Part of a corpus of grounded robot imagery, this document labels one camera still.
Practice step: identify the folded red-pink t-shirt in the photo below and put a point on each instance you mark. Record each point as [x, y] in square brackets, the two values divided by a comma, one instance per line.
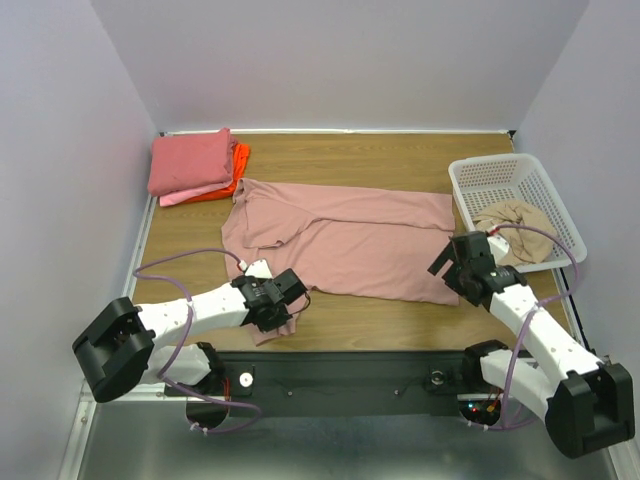
[185, 162]

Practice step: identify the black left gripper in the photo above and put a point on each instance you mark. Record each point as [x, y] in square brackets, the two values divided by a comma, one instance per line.
[275, 322]

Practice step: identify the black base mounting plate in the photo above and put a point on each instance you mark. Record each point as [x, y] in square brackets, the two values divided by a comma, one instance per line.
[334, 384]

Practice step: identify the folded light pink t-shirt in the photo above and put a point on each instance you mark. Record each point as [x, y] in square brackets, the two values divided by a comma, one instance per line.
[208, 192]

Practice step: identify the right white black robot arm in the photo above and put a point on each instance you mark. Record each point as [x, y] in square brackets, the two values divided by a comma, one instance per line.
[585, 404]

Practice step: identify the dusty pink graphic t-shirt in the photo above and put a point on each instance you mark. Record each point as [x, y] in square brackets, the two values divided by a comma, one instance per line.
[354, 241]

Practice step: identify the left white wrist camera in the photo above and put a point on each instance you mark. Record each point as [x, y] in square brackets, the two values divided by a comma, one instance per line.
[259, 269]

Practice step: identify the folded orange t-shirt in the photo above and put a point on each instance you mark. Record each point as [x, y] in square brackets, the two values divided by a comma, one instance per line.
[241, 154]

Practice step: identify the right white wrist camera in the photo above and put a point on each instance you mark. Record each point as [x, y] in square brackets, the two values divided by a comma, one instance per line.
[499, 246]

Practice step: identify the white plastic laundry basket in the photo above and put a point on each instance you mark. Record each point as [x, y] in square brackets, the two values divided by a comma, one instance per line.
[515, 188]

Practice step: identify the beige crumpled shirt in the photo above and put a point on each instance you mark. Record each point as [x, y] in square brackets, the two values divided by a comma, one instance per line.
[526, 247]

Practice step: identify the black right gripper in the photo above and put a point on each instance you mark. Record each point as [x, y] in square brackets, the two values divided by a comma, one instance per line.
[451, 258]

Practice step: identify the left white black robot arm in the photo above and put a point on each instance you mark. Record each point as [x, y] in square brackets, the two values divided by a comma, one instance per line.
[127, 344]

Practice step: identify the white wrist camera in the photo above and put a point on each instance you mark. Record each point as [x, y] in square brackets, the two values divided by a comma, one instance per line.
[259, 269]
[499, 246]

